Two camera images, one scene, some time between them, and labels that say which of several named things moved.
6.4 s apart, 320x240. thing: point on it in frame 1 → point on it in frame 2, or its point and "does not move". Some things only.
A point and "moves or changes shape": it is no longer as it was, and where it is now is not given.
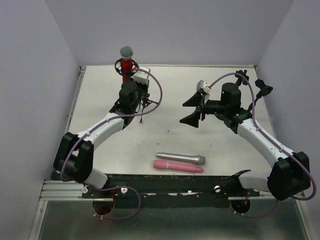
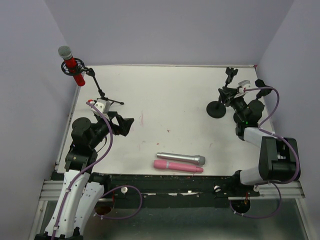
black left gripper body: [144, 88] → [113, 122]
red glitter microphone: [126, 53] → [65, 52]
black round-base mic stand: [242, 77] moves or changes shape
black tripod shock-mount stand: [145, 101] → [91, 71]
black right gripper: [203, 108] → [230, 94]
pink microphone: [171, 165] does not move
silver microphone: [198, 159] does not move
